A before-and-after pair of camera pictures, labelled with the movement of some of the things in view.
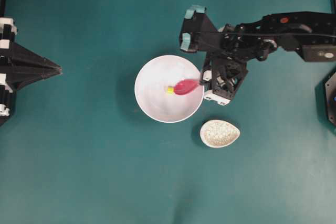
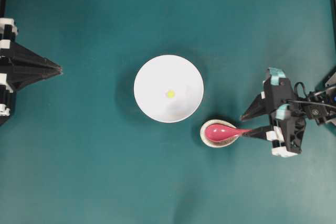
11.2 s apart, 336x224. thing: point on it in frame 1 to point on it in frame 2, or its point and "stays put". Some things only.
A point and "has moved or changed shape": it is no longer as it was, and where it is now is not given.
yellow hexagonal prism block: [170, 89] has moved or changed shape
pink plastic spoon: [185, 86] to [223, 132]
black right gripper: [224, 77] to [279, 99]
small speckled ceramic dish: [218, 133] stays put
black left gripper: [11, 55] stays put
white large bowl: [159, 73] stays put
